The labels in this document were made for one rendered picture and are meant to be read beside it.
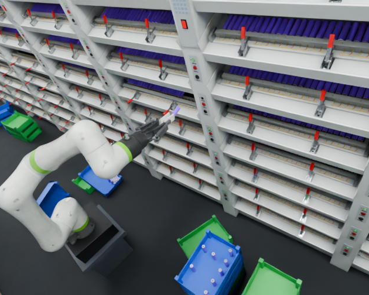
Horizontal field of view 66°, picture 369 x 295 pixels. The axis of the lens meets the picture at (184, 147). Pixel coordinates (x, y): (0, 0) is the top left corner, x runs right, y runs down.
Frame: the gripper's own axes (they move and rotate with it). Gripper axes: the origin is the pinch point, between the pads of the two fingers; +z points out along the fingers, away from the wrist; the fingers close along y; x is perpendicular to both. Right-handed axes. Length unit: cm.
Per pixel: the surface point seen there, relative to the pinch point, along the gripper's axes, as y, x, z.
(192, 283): -26, 74, -27
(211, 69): -15.5, -20.2, 14.1
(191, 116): -0.4, 7.4, 16.6
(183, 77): 1.6, -12.9, 16.0
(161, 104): 20.3, 6.9, 17.8
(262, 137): -37.9, 7.0, 16.8
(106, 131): 104, 62, 30
